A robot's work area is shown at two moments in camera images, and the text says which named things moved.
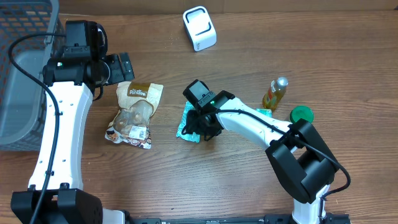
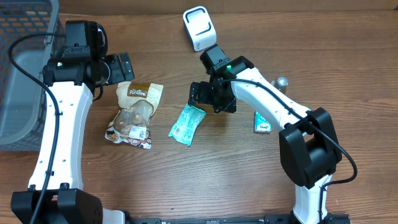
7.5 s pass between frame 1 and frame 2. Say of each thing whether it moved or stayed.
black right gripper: moved
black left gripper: stayed
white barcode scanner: stayed
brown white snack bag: stayed
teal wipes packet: moved
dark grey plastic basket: stayed
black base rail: stayed
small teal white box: moved
